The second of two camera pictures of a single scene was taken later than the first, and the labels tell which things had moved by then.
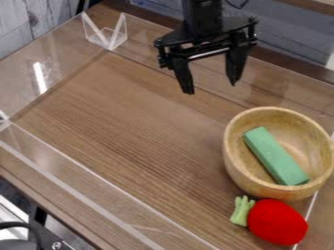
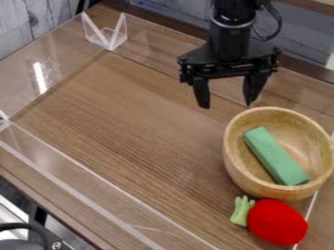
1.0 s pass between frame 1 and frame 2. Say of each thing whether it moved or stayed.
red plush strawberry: stayed
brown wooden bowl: stayed
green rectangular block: stayed
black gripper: moved
